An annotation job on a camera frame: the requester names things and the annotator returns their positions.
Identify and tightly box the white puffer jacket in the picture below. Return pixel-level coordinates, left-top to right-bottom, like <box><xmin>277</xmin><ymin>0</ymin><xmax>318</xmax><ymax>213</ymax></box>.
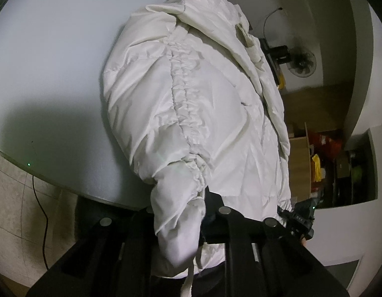
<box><xmin>103</xmin><ymin>0</ymin><xmax>292</xmax><ymax>296</ymax></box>

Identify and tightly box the wooden shelf unit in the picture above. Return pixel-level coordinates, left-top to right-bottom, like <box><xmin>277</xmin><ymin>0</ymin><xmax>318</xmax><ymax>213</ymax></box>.
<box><xmin>288</xmin><ymin>123</ymin><xmax>312</xmax><ymax>202</ymax></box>

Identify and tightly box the black box with yellow print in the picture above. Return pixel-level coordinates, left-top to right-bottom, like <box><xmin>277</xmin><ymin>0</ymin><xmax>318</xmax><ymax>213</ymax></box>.
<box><xmin>259</xmin><ymin>38</ymin><xmax>292</xmax><ymax>90</ymax></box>

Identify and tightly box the white wall fan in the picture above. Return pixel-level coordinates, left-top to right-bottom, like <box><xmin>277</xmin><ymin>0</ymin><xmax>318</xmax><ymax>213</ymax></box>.
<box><xmin>287</xmin><ymin>46</ymin><xmax>316</xmax><ymax>78</ymax></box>

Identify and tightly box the black floor cable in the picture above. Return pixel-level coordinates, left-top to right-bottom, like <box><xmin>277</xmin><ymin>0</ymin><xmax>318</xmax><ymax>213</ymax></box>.
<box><xmin>31</xmin><ymin>174</ymin><xmax>51</xmax><ymax>271</ymax></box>

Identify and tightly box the black power cable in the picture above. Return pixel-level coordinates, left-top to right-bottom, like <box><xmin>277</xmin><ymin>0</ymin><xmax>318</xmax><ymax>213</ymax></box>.
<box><xmin>262</xmin><ymin>7</ymin><xmax>284</xmax><ymax>42</ymax></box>

